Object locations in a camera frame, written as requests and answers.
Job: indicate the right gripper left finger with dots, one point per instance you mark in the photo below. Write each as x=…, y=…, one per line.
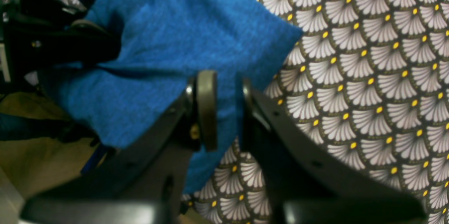
x=143, y=183

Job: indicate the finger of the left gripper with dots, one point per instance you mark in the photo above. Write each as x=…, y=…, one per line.
x=33, y=46

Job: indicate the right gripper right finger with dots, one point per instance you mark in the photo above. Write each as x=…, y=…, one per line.
x=305, y=184

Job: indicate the blue long-sleeve T-shirt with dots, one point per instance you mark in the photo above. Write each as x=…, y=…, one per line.
x=163, y=43

